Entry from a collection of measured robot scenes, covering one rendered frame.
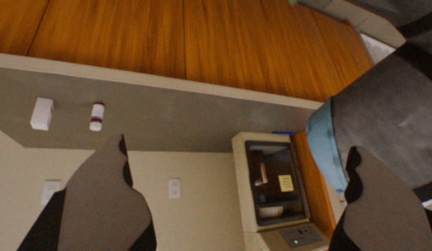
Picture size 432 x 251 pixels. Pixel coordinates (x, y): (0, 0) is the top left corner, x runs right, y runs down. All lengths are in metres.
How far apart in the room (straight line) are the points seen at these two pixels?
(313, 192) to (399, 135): 0.97
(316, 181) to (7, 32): 1.33
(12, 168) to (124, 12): 0.96
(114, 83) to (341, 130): 0.57
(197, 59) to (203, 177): 0.81
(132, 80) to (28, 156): 0.88
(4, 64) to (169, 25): 0.52
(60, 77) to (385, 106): 0.68
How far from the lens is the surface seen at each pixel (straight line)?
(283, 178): 1.09
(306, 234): 1.07
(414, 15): 0.25
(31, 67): 0.69
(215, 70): 0.79
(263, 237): 0.95
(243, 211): 1.04
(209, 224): 1.34
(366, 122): 0.24
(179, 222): 1.29
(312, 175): 1.18
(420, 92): 0.24
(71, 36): 0.79
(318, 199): 1.18
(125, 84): 0.64
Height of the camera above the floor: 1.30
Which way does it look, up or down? 23 degrees down
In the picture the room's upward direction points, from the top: 174 degrees clockwise
